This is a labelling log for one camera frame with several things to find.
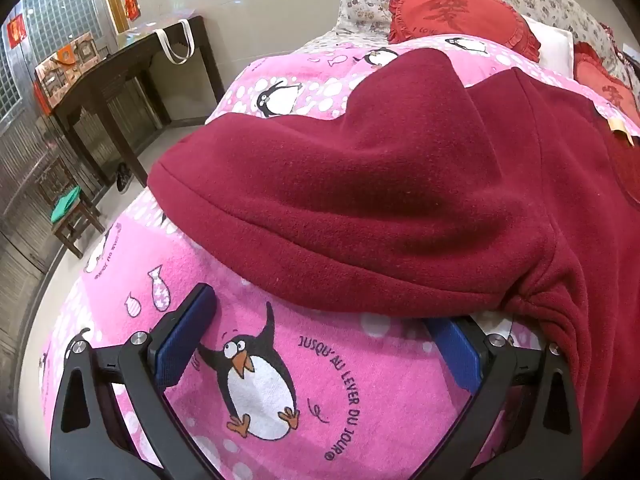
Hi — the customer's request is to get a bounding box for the patterned cardboard box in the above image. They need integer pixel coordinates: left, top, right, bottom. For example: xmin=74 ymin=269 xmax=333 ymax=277
xmin=35 ymin=32 xmax=108 ymax=101

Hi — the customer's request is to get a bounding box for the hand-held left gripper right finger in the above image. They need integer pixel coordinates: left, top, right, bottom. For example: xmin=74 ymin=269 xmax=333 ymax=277
xmin=425 ymin=316 xmax=583 ymax=480

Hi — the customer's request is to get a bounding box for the white tote bag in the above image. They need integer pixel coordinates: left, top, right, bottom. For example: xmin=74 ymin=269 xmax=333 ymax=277
xmin=154 ymin=19 xmax=196 ymax=66

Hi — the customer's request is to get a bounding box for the dark red fleece garment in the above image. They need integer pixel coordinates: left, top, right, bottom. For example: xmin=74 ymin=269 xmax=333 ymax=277
xmin=148 ymin=49 xmax=640 ymax=480

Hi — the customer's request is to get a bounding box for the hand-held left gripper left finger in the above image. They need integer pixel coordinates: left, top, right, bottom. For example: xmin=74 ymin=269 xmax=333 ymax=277
xmin=50 ymin=282 xmax=221 ymax=480

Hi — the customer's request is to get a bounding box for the pink penguin printed blanket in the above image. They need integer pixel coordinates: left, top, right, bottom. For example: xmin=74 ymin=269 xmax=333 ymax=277
xmin=37 ymin=35 xmax=640 ymax=480

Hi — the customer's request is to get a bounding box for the pair of shoes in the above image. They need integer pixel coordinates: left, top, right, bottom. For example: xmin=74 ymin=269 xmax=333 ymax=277
xmin=115 ymin=162 xmax=135 ymax=195

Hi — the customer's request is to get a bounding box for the red heart-shaped frilled cushion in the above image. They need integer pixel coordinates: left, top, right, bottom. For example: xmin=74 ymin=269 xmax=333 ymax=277
xmin=387 ymin=0 xmax=543 ymax=63
xmin=572 ymin=42 xmax=640 ymax=126

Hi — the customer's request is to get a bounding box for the dark wooden table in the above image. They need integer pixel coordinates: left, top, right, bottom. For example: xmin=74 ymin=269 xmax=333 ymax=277
xmin=50 ymin=15 xmax=226 ymax=188

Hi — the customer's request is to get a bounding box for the green seat cushion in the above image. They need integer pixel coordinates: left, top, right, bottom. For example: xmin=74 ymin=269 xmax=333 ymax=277
xmin=50 ymin=186 xmax=83 ymax=226

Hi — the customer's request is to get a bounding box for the metal lattice door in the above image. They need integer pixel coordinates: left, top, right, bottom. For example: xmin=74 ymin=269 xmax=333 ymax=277
xmin=0 ymin=0 xmax=121 ymax=281

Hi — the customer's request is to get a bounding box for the wooden chair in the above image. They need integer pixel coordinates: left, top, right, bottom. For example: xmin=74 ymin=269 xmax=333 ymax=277
xmin=37 ymin=157 xmax=108 ymax=260

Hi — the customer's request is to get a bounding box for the white pillow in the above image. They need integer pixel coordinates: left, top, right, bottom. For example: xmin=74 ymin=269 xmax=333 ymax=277
xmin=520 ymin=15 xmax=576 ymax=81

